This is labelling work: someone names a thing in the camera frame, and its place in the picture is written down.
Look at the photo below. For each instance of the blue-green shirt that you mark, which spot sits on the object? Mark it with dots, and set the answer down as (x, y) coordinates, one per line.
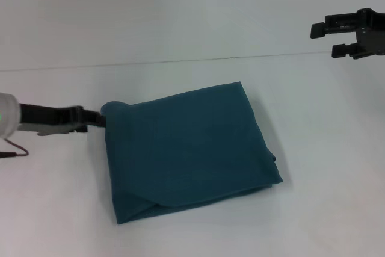
(186, 148)

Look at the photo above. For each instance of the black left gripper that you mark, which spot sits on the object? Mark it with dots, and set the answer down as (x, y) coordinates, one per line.
(51, 117)

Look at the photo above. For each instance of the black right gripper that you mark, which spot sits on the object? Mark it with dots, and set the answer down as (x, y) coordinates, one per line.
(371, 32)

